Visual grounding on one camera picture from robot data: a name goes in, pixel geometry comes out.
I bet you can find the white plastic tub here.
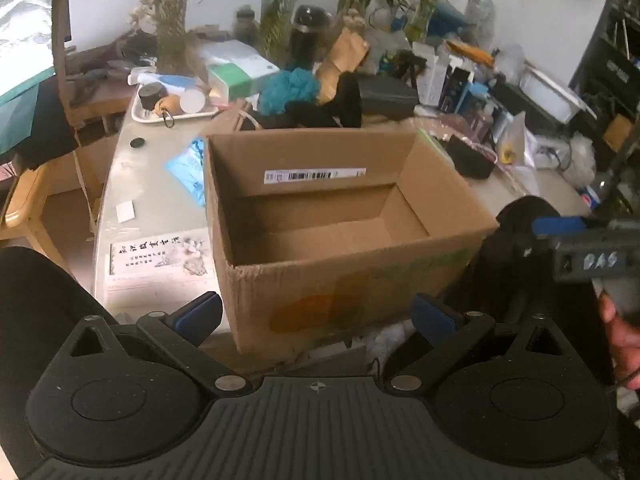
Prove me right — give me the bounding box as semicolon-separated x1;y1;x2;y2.
519;66;597;122

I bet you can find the white cup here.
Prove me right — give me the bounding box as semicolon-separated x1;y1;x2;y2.
179;90;207;115

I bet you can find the green and white box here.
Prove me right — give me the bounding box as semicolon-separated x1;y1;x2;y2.
207;55;281;103

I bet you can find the white plastic package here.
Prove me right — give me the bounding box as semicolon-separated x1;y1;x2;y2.
200;40;266;68

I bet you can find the yellow orange packet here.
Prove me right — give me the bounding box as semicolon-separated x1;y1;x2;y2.
446;39;500;67

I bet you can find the black fuzzy cloth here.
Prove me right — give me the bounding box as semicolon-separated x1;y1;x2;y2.
475;196;618;386
257;72;364;131

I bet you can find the black garment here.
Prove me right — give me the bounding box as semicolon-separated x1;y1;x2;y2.
19;80;82;172

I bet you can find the wooden chair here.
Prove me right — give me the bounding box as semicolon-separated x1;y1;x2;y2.
0;130;121;273

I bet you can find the white carton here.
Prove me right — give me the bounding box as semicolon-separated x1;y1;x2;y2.
416;42;449;107

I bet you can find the blue foil packet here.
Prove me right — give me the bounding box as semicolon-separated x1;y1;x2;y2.
166;137;209;209

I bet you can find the teal bath loofah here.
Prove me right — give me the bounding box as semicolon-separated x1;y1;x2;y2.
257;67;321;117

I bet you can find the black carton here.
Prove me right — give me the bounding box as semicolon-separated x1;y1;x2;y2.
440;66;474;112

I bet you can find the black cylinder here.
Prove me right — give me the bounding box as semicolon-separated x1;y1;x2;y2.
138;84;169;111

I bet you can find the crumpled clear plastic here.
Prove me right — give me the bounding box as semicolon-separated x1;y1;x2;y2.
359;320;427;377

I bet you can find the printed calligraphy sheet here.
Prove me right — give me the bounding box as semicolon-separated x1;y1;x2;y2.
104;229;222;295

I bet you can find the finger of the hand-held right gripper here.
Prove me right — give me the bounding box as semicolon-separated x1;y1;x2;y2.
531;215;591;239
515;241;553;266

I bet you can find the black shelf rack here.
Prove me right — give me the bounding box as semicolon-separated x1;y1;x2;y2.
569;0;640;163

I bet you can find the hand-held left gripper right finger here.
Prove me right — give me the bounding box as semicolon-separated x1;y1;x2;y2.
380;294;568;396

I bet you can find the white tray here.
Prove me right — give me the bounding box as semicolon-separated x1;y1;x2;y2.
131;82;221;124

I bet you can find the wooden rack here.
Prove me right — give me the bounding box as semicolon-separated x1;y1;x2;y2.
51;0;147;129

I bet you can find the small tripod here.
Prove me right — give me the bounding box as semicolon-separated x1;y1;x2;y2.
399;54;427;92

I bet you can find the brown paper bag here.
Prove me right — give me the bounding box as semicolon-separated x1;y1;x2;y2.
315;25;371;106

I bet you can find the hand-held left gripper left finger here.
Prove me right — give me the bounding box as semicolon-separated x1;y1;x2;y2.
65;291;253;401

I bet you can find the cork bottle with carabiner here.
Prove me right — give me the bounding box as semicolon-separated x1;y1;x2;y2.
154;97;182;129

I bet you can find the cardboard box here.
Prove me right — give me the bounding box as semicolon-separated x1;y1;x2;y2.
204;127;501;357

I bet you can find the person's right hand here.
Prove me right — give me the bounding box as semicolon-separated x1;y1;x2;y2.
597;294;640;392

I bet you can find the black thermos bottle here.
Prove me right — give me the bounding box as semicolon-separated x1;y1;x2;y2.
289;5;331;73

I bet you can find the black pouch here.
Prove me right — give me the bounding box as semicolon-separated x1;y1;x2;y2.
442;135;497;180

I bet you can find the dark glass jar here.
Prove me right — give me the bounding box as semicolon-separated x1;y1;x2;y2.
234;5;259;44

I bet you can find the grey zip case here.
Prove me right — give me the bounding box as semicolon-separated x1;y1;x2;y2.
357;76;420;117

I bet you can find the clear plastic bottle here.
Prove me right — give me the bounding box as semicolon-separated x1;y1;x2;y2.
464;0;497;32

